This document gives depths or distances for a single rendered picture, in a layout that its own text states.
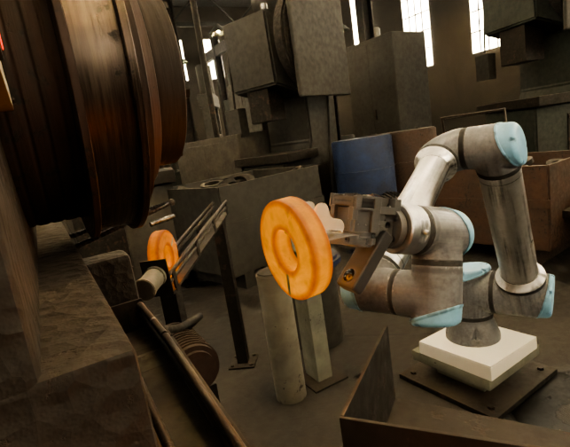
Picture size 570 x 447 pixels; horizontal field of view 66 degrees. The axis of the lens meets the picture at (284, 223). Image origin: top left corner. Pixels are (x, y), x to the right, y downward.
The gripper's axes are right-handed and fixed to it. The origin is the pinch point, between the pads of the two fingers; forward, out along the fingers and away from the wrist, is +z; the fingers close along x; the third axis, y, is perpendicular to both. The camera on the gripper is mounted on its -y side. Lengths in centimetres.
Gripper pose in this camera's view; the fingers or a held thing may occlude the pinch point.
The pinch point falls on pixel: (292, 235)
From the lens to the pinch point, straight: 66.0
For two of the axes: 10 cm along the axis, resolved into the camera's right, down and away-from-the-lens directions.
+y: 1.0, -9.9, -0.7
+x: 4.9, 1.1, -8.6
